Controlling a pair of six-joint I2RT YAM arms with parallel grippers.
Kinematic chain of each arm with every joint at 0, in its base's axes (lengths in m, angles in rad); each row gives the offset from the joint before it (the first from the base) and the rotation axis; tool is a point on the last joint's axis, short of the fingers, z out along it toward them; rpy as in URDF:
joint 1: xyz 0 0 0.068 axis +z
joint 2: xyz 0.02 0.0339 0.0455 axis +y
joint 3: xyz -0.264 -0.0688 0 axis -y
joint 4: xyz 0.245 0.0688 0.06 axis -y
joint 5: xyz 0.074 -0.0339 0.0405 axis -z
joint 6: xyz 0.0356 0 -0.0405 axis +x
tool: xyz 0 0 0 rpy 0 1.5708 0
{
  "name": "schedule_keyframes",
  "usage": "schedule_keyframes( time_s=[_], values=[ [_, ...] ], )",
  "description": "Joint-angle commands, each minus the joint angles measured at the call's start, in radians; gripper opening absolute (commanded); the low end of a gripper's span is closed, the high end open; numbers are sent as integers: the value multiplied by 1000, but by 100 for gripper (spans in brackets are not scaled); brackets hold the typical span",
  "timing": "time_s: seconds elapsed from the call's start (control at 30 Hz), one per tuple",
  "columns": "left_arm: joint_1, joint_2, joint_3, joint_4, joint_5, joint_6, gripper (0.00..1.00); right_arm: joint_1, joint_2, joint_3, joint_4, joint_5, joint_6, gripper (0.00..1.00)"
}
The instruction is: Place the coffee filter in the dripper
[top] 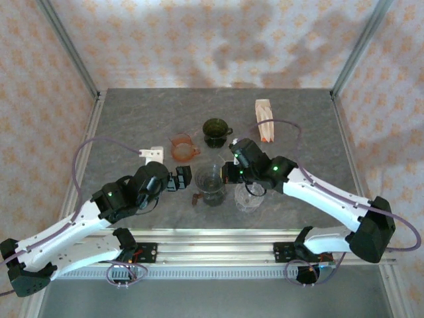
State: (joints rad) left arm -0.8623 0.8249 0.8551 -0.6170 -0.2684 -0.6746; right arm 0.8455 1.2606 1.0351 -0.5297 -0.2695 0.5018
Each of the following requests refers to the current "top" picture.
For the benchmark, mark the dark smoky plastic coffee dripper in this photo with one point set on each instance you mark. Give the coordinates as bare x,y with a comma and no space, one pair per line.
208,180

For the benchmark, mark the orange plastic coffee dripper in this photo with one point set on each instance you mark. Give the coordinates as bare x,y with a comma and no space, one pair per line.
183,152

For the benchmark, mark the clear plastic coffee dripper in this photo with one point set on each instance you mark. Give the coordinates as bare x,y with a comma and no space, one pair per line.
248,202

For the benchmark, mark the green plastic coffee dripper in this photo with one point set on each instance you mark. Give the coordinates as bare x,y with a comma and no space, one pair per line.
213,127

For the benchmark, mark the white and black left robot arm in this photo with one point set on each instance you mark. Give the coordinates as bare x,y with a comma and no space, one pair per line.
59,235

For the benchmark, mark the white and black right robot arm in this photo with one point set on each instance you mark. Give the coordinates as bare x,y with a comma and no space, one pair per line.
318,195

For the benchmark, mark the coffee filter pack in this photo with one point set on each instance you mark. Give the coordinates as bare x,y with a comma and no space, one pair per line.
264,114

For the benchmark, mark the grey lower shelf panel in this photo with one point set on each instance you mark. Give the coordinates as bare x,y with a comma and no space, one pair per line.
215,298

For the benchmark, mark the orange patterned white curtain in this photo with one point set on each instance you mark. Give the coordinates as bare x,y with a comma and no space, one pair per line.
212,39

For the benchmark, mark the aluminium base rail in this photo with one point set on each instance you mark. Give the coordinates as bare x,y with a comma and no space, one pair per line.
215,248

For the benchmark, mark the aluminium table edge rail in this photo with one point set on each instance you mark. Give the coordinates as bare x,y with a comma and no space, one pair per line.
88,132
344,132

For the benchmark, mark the aluminium frame post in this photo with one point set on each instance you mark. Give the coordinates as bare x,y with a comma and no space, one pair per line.
73,53
359,49

